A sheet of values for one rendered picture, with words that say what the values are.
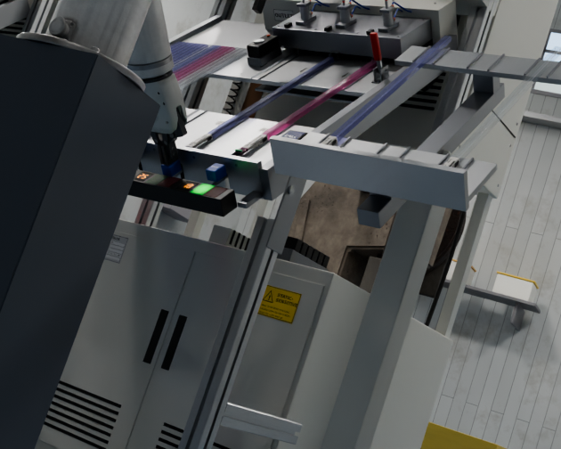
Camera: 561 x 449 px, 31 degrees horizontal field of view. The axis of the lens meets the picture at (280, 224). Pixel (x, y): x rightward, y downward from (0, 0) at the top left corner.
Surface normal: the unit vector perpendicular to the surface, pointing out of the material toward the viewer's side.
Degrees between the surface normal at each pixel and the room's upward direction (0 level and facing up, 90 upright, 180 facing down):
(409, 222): 90
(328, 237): 90
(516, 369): 90
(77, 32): 90
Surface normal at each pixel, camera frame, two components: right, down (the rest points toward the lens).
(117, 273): -0.51, -0.30
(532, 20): 0.80, 0.18
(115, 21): 0.57, 0.06
